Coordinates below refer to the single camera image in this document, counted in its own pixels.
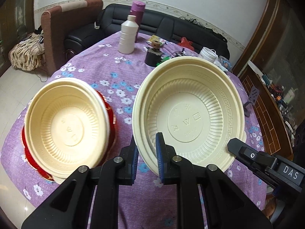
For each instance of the black cylinder container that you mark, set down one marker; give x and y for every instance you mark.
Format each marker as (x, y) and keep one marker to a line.
(151, 59)

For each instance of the brown armchair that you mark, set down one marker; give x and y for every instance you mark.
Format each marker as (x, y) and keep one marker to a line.
(57, 28)

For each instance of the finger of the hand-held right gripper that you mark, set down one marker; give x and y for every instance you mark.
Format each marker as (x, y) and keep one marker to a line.
(250, 155)

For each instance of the red plastic bag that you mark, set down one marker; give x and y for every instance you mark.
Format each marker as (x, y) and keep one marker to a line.
(185, 43)

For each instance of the clutter of small tools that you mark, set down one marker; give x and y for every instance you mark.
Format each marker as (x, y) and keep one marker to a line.
(283, 97)

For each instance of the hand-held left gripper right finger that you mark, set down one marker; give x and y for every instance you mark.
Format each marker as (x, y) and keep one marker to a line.
(160, 162)

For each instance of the white plastic bottle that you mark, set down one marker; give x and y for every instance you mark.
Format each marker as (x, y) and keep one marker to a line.
(127, 38)

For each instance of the small beige plastic bowl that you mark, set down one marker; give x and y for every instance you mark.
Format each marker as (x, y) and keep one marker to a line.
(66, 124)

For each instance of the small black motor device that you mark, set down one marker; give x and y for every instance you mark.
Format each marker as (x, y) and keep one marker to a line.
(181, 53)

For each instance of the yellow snack packet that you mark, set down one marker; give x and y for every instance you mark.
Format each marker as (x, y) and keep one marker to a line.
(154, 38)

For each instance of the white plastic jar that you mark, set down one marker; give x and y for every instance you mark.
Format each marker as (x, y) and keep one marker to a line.
(207, 56)

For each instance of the red plate with gold lettering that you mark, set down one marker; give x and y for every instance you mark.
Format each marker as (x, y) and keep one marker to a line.
(28, 157)

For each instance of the patterned beige cloth bundle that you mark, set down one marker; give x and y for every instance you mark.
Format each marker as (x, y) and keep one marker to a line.
(26, 52)

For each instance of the large beige plastic bowl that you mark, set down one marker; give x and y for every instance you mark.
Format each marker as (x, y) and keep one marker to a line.
(190, 100)

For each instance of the purple floral tablecloth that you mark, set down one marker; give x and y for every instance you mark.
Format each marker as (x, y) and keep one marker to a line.
(124, 81)

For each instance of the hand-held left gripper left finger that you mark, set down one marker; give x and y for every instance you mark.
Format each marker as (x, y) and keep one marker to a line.
(134, 162)

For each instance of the black leather sofa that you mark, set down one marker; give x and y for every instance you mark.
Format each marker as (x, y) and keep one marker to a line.
(154, 21)

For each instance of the wooden spool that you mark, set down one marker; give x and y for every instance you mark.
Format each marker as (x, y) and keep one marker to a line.
(156, 45)

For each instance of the green plastic piece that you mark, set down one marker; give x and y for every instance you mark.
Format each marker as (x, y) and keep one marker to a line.
(162, 61)

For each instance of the small glass cup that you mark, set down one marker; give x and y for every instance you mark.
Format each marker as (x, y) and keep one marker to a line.
(97, 25)

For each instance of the white work gloves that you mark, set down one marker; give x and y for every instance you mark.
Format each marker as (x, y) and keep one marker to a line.
(225, 64)

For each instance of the purple thermos flask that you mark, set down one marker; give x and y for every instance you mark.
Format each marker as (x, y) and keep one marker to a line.
(138, 9)

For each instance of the wooden door frame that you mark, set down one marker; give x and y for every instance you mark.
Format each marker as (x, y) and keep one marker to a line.
(264, 21)

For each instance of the wooden cabinet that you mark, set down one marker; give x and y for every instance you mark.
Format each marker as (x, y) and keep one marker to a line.
(264, 109)

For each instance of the dark wooden door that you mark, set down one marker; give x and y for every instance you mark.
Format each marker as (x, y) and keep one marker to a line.
(14, 16)

